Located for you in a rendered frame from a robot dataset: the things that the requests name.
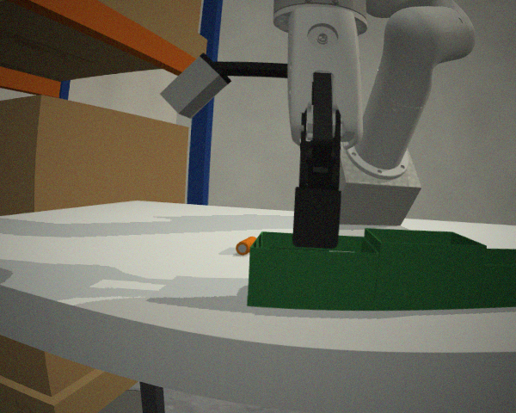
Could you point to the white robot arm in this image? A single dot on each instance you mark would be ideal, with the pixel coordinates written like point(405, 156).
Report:
point(416, 39)

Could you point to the green three-compartment bin rack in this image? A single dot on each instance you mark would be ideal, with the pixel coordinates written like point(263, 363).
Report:
point(409, 271)

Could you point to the orange cylinder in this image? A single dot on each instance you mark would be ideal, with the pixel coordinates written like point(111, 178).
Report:
point(243, 247)

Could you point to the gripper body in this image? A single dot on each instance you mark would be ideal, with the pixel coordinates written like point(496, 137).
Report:
point(338, 55)

